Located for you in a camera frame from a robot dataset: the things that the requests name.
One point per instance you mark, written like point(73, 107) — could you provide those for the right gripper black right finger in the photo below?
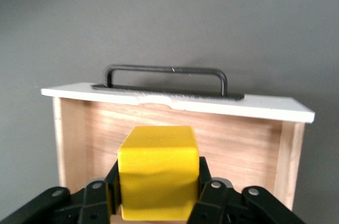
point(212, 202)

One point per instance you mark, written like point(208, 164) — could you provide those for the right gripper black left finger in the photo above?
point(98, 202)

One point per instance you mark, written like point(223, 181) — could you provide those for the white-fronted wooden drawer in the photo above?
point(225, 142)

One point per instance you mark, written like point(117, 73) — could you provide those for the yellow cube block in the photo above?
point(159, 168)

